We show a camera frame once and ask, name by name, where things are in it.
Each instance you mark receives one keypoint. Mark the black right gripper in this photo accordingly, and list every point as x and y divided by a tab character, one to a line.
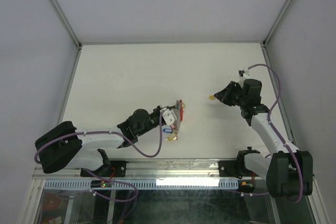
223	95

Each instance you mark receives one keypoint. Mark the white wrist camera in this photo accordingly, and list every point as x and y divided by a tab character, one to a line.
244	74
168	116

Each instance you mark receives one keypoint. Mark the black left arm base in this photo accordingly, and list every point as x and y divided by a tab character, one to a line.
117	168

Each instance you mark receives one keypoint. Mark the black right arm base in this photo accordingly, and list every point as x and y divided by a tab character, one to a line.
233	168

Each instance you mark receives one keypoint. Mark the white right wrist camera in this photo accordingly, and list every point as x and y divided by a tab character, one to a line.
244	74

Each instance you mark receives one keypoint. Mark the perforated grey cable duct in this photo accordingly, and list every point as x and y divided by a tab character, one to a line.
173	183

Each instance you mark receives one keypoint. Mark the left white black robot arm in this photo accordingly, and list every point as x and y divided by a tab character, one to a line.
65	146

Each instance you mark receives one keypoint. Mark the blue key tag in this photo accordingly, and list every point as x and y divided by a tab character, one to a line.
166	130

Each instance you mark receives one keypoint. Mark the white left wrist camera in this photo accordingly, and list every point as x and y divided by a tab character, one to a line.
168	116

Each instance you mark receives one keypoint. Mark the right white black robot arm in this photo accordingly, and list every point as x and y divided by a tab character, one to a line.
288	172

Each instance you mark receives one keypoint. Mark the left aluminium frame post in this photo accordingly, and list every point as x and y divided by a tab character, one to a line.
65	23

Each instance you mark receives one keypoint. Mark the right aluminium frame post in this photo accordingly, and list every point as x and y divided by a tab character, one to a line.
277	22

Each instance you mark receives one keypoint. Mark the aluminium front rail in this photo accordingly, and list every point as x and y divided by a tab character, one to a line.
162	168

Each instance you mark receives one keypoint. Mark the aluminium frame post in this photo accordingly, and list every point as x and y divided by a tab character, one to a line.
277	22
65	23

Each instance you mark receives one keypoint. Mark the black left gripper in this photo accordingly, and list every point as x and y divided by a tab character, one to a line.
159	108

